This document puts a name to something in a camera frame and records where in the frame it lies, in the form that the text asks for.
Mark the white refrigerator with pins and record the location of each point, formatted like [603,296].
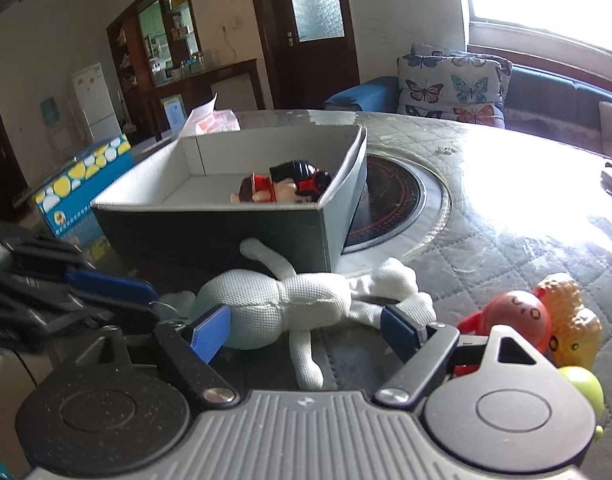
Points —
[93,100]

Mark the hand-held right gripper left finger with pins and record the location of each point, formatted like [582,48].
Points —
[210,332]

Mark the light blue paper sign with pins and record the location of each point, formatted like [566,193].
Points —
[173,112]

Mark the blue yellow carton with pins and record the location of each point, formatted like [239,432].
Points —
[86,180]

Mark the white plush rabbit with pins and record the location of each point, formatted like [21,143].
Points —
[286,300]

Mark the dark wooden door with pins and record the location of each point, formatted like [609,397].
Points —
[1,160]

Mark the green toy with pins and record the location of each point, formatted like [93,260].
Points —
[585,390]

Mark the dark wooden sideboard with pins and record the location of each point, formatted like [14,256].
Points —
[226,80]

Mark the wooden display cabinet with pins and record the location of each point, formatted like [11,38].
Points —
[131,60]

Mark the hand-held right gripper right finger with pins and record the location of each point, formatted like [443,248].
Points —
[399,334]

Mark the red black toy figure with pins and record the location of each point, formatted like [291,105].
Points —
[286,185]

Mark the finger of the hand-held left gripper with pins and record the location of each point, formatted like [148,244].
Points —
[111,316]
[113,286]

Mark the wooden door with glass panel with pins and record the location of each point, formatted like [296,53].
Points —
[281,75]

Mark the grey cardboard box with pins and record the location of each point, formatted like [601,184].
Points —
[211,230]

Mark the blue sofa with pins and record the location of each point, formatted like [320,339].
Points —
[550,95]

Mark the blue wall poster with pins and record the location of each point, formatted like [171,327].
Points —
[51,111]

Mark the grey quilted desktop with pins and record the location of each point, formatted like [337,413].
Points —
[485,240]

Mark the round black induction cooktop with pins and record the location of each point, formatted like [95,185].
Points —
[390,195]

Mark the white tissue pack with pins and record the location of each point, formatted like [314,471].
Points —
[216,121]

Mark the orange peanut toy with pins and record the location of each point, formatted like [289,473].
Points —
[575,325]

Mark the red round-head toy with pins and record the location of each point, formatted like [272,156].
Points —
[515,315]

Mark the butterfly print pillow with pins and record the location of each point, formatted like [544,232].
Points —
[465,51]
[445,90]

